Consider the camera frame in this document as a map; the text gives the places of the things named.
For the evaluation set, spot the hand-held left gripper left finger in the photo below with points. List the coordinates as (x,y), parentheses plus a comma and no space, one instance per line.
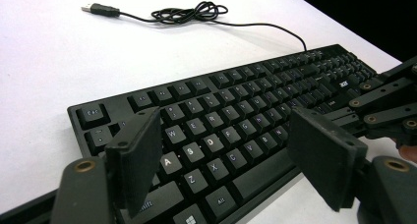
(137,158)

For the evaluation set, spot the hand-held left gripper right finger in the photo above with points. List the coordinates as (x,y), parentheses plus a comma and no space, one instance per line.
(324,155)

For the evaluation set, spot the black computer keyboard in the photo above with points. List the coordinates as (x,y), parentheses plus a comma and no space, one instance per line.
(236,119)

